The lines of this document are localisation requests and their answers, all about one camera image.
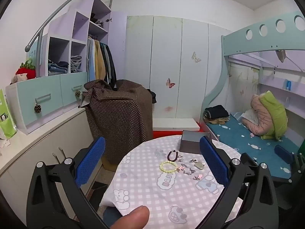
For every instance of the grey metal box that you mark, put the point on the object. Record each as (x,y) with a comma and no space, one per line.
(190,145)

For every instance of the beige butterfly sticker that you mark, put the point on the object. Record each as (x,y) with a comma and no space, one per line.
(196,57)

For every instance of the hanging clothes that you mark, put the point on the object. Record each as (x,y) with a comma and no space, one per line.
(100,59)

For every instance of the pink hair clip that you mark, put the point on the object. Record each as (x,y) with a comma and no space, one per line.
(198,177)

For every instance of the white wardrobe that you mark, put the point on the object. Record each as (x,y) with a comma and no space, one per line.
(166,52)

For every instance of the small pink flower charm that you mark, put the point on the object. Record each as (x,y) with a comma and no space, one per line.
(180,169)

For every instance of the teal bunk bed frame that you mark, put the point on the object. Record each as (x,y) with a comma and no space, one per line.
(238,43)

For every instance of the small silver charm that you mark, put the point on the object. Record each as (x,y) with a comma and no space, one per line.
(193,161)

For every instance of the pink padded jacket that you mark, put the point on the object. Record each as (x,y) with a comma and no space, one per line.
(261,116)

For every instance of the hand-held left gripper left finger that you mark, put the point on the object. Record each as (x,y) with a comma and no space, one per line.
(91,159)

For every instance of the grey metal handrail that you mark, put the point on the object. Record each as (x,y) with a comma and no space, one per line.
(54,16)

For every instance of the folded jeans stack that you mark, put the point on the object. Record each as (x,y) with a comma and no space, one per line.
(57,69)

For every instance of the white low cabinet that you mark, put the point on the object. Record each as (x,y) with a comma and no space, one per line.
(35,145)

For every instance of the blue printed bed sheet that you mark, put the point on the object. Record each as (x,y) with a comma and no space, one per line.
(238,138)

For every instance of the red strawberry plush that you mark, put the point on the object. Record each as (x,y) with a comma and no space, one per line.
(25,72)

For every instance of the red butterfly sticker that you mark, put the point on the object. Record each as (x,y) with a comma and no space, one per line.
(170,83)

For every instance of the green paper bag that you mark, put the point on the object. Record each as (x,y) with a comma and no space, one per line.
(6,116)

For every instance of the pink checked cartoon tablecloth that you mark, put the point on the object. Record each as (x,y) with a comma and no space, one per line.
(152,195)

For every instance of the lilac shelf unit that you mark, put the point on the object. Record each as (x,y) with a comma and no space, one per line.
(81,21)

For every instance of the pinecone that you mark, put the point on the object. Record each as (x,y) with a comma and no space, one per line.
(78,94)
(37,109)

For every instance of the clothes on shelf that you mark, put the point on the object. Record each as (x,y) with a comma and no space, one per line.
(96,20)

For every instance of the grey stone pendant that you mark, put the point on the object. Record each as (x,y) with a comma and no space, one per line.
(199,165)

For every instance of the white low platform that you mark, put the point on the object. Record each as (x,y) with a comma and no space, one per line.
(174,124)

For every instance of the beige tissue pack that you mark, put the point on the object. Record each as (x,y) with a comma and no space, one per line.
(18,78)

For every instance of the brown polka dot cloth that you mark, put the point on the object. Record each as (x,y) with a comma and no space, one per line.
(119,114)

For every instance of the folded dark clothes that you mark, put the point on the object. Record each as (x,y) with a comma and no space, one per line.
(215,113)

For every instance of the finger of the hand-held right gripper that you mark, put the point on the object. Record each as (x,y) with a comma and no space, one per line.
(283,153)

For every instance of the person's left hand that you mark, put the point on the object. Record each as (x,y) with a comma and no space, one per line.
(131,218)

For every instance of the black garment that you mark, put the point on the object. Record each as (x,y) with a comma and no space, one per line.
(152,96)

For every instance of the teal drawer cabinet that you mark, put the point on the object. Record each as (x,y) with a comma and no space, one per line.
(54,93)

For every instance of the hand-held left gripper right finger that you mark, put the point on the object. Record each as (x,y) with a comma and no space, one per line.
(213,159)

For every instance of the faint pink butterfly sticker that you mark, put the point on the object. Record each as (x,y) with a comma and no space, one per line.
(168,109)

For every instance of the folded grey clothes stack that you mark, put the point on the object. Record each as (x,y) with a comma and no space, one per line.
(75,64)

